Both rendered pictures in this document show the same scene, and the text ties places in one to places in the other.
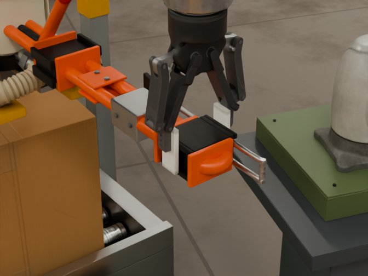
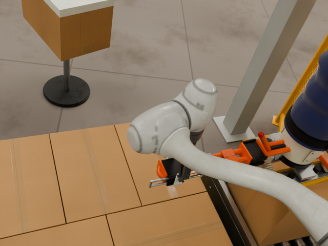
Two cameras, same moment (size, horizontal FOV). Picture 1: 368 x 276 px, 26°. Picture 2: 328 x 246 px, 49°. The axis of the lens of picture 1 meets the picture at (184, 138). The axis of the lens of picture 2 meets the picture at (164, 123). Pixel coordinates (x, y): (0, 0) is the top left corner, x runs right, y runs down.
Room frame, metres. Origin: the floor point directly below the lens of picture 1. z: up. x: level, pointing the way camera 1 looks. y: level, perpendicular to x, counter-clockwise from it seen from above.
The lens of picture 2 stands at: (0.93, -0.80, 2.25)
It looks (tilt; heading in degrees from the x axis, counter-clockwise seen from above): 46 degrees down; 95
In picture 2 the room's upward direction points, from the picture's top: 16 degrees clockwise
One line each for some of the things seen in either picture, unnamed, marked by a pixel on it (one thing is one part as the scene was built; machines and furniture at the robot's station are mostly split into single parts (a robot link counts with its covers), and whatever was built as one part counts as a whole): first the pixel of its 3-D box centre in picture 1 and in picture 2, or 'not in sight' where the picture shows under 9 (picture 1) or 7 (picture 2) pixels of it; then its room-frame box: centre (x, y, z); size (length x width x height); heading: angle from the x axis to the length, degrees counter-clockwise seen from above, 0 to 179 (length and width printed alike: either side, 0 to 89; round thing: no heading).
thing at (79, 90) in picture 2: not in sight; (66, 64); (-0.17, 1.32, 0.31); 0.40 x 0.40 x 0.62
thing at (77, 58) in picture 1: (67, 60); (252, 153); (1.21, 0.20, 1.21); 0.10 x 0.08 x 0.06; 128
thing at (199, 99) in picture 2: not in sight; (194, 105); (0.93, -0.03, 1.56); 0.13 x 0.11 x 0.16; 56
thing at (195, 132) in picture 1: (193, 150); (171, 169); (0.93, -0.01, 1.21); 0.08 x 0.07 x 0.05; 38
